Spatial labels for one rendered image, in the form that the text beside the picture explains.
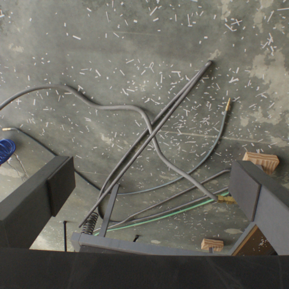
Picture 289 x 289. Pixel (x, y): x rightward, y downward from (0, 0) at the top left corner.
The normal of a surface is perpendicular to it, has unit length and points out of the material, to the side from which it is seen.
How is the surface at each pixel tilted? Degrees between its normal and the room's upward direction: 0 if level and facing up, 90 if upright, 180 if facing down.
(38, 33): 0
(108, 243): 90
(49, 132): 0
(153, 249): 90
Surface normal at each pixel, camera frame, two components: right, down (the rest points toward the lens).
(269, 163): -0.14, 0.64
